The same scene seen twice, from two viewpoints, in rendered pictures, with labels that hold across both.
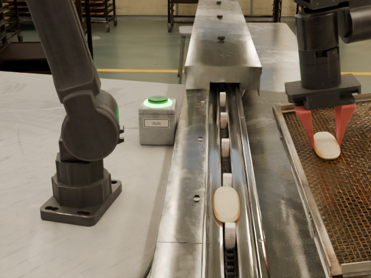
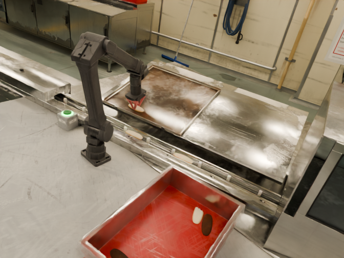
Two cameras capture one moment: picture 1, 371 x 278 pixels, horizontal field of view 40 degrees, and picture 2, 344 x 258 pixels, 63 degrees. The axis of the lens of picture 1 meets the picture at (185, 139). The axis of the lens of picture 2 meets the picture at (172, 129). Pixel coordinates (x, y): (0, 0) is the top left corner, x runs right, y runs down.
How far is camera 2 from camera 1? 1.03 m
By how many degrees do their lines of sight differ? 61
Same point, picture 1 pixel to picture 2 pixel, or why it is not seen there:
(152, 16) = not seen: outside the picture
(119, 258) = (131, 160)
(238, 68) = (62, 86)
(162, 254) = (148, 151)
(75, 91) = (104, 122)
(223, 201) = (134, 134)
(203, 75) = (51, 93)
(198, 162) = not seen: hidden behind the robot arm
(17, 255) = (112, 176)
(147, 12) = not seen: outside the picture
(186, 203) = (130, 139)
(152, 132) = (71, 125)
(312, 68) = (137, 89)
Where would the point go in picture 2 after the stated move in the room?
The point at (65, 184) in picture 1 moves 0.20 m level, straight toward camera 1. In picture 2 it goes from (99, 152) to (143, 164)
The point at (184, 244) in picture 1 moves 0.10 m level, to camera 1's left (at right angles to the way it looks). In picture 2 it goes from (147, 147) to (135, 158)
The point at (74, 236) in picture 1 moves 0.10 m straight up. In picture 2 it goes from (112, 164) to (113, 146)
